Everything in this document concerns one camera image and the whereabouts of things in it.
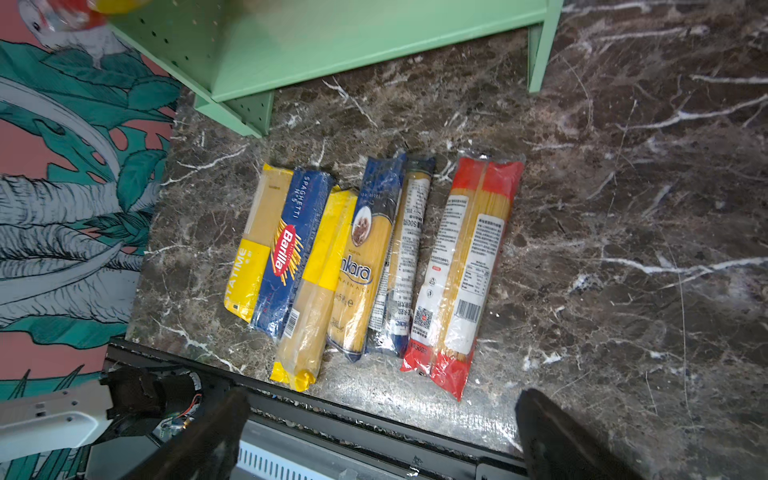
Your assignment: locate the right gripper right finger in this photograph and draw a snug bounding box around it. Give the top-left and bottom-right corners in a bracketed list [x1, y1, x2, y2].
[515, 389, 640, 479]

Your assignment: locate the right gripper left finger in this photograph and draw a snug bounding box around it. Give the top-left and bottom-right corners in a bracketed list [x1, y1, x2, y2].
[124, 388, 251, 480]

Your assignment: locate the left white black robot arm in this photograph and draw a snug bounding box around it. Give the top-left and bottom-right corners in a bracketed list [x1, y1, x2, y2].
[1, 367, 203, 462]

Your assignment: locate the green two-tier shelf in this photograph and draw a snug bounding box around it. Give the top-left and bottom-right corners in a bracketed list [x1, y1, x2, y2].
[109, 0, 562, 137]

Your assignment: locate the long yellow spaghetti bag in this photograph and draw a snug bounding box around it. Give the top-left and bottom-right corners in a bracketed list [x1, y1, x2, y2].
[270, 187, 358, 392]

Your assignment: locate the red spaghetti bag right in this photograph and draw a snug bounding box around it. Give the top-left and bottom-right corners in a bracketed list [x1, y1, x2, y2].
[401, 158, 525, 400]

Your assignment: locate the yellow Tatime spaghetti bag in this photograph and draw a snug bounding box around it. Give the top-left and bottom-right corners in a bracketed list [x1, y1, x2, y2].
[223, 165, 293, 324]

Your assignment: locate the blue clear spaghetti bag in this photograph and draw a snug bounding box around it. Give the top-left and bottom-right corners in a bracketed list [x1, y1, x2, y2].
[366, 158, 436, 358]

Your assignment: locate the blue Barilla spaghetti box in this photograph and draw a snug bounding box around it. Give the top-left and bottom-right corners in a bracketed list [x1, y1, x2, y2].
[252, 168, 335, 342]

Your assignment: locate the blue Ankara spaghetti bag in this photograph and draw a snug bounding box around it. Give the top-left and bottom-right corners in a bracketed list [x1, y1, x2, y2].
[327, 153, 406, 362]

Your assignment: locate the white slotted cable duct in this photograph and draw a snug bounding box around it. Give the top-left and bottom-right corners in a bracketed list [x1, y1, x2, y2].
[236, 440, 331, 480]

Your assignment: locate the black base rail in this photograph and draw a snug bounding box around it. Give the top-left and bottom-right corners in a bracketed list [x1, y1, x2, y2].
[105, 339, 528, 480]

